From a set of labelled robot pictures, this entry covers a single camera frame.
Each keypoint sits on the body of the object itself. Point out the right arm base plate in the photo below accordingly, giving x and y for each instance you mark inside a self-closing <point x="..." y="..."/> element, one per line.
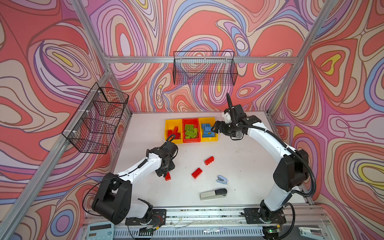
<point x="263" y="216"/>

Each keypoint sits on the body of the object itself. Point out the red lego brick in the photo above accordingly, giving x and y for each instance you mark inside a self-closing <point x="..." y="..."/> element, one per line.
<point x="197" y="173"/>
<point x="175" y="132"/>
<point x="209" y="160"/>

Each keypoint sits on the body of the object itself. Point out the left wire basket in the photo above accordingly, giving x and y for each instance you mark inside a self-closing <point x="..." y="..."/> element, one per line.
<point x="92" y="128"/>

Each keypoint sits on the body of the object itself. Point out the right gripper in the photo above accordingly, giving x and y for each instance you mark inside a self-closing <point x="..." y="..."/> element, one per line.
<point x="222" y="124"/>

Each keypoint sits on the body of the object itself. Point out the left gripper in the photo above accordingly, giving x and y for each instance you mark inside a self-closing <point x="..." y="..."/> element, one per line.
<point x="161" y="173"/>

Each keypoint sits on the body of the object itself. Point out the left yellow bin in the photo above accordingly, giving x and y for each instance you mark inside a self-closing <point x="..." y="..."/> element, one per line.
<point x="170" y="124"/>

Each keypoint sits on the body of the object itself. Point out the back wire basket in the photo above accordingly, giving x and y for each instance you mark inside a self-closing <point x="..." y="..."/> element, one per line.
<point x="212" y="68"/>

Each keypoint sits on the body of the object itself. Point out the green lego cluster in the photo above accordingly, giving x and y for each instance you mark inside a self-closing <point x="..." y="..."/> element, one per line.
<point x="190" y="131"/>

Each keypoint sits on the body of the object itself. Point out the white device bottom right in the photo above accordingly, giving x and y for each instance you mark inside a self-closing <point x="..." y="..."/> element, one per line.
<point x="312" y="233"/>

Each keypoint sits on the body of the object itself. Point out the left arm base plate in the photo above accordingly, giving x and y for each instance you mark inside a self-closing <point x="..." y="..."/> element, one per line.
<point x="154" y="218"/>

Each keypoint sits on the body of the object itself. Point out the yellow bin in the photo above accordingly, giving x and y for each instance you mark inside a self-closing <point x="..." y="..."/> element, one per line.
<point x="210" y="121"/>
<point x="170" y="124"/>

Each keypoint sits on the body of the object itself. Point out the grey black stapler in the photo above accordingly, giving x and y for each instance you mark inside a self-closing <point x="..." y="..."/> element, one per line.
<point x="213" y="194"/>

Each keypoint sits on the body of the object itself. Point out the wire basket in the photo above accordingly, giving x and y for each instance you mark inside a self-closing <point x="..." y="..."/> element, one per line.
<point x="92" y="128"/>
<point x="212" y="68"/>

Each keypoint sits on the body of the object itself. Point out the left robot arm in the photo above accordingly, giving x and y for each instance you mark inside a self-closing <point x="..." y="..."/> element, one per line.
<point x="113" y="199"/>

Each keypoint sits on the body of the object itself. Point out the right yellow bin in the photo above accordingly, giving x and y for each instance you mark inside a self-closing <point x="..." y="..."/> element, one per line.
<point x="210" y="121"/>

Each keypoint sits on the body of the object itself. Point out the white calculator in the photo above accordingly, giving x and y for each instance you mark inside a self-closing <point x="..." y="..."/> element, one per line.
<point x="100" y="231"/>

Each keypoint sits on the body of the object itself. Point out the red middle bin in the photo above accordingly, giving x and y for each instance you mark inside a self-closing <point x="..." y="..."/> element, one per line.
<point x="195" y="122"/>

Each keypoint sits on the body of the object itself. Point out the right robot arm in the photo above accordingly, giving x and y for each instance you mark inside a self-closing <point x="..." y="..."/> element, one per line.
<point x="293" y="174"/>

